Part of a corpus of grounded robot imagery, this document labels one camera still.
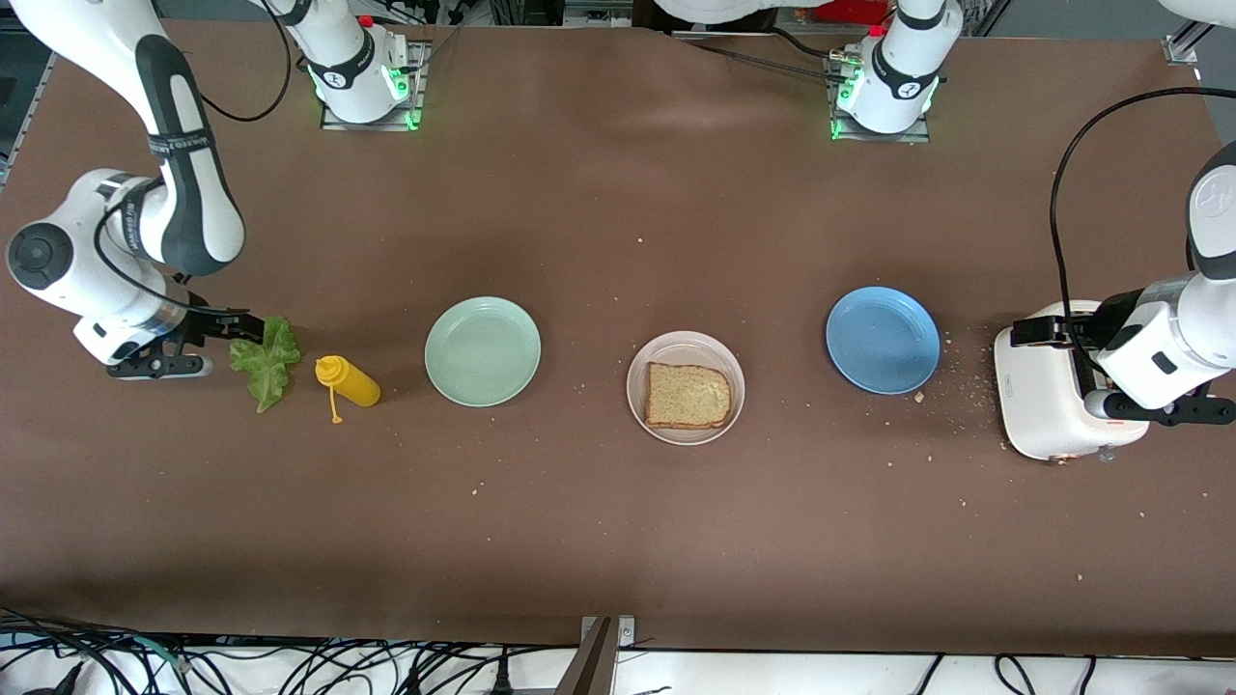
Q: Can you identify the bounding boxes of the green lettuce leaf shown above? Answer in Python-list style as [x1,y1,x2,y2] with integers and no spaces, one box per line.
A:
[229,316,303,415]

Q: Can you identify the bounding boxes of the yellow mustard squeeze bottle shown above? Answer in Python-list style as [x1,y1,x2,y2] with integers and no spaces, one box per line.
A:
[315,355,382,425]

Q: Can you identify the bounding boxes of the blue plate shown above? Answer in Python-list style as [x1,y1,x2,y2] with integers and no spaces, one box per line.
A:
[826,286,941,396]

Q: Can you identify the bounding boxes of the pale green plate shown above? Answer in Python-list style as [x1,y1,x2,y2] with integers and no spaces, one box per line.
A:
[425,296,543,408]

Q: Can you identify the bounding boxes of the beige plate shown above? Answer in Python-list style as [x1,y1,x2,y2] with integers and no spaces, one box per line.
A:
[627,331,746,446]

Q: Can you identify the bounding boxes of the white two-slot toaster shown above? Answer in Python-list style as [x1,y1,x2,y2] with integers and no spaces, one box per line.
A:
[994,300,1153,463]

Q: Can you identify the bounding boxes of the brown table cover sheet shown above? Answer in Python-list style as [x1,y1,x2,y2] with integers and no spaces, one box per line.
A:
[0,17,1236,659]

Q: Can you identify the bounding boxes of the red box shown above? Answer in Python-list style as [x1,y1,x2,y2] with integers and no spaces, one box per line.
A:
[814,0,889,25]

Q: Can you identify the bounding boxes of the grey power strip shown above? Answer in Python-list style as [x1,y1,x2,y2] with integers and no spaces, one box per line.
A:
[565,0,636,28]

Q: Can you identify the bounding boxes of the grey aluminium bar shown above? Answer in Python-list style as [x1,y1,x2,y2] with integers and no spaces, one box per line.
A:
[555,618,619,695]

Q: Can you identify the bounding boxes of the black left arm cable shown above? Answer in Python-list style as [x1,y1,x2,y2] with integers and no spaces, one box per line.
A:
[1050,87,1236,373]

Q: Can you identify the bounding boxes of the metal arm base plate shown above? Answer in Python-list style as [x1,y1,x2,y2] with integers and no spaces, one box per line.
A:
[321,39,427,132]
[826,53,931,145]

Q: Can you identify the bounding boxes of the aluminium frame profile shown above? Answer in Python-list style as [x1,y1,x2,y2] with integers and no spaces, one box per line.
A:
[0,53,61,194]
[1164,14,1218,67]

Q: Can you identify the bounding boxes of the tangled black cables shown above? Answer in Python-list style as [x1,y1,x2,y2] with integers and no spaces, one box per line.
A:
[0,606,580,695]

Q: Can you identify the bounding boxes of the long black cable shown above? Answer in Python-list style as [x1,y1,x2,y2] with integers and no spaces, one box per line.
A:
[676,37,856,83]

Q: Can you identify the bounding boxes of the silver metal bracket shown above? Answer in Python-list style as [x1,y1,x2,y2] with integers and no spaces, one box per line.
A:
[581,616,637,650]

